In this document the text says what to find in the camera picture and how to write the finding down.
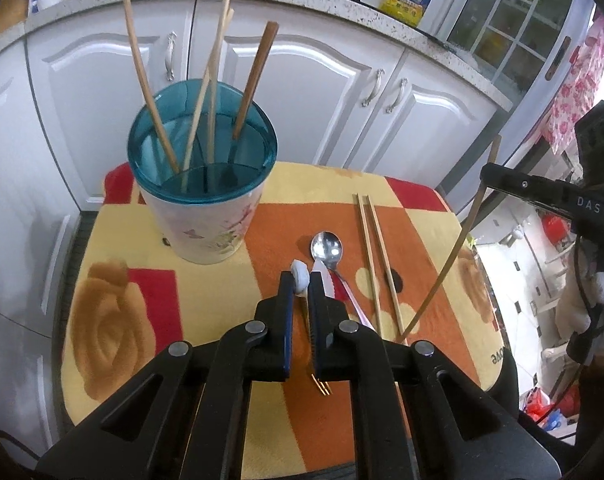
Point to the black ribbed mat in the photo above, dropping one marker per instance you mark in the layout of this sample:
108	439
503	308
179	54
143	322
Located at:
79	245

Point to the white utensil holder teal rim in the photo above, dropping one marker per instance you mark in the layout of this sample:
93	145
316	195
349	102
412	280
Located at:
202	230

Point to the light bamboo chopstick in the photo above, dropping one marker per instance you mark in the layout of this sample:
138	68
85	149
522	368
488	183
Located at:
211	125
369	270
194	140
386	270

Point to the pink floral cloth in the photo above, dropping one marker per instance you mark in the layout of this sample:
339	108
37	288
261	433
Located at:
576	90

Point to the steel spoon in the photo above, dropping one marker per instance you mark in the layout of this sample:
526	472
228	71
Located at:
327	249

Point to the white cabinet door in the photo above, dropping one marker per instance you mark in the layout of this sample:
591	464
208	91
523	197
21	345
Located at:
97	100
307	90
12	185
441	130

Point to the red yellow printed blanket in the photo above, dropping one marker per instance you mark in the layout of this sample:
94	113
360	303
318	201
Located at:
282	220

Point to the white glass door cabinet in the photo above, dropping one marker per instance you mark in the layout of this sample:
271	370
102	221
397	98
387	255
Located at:
511	25

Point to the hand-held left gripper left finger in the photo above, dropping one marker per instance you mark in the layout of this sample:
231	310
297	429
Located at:
288	340

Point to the olive brown chopstick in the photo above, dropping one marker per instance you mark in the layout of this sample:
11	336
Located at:
451	260

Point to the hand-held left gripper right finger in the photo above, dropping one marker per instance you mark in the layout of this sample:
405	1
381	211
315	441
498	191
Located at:
317	330

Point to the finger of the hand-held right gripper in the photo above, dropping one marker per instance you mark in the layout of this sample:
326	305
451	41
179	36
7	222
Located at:
531	187

